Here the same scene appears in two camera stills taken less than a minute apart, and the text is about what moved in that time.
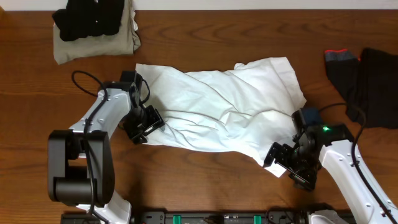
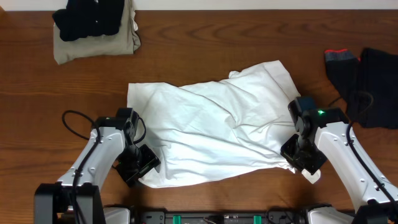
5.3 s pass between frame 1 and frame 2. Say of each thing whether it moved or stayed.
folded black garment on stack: stayed
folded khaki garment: stayed
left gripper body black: moved
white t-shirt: moved
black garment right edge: stayed
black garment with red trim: stayed
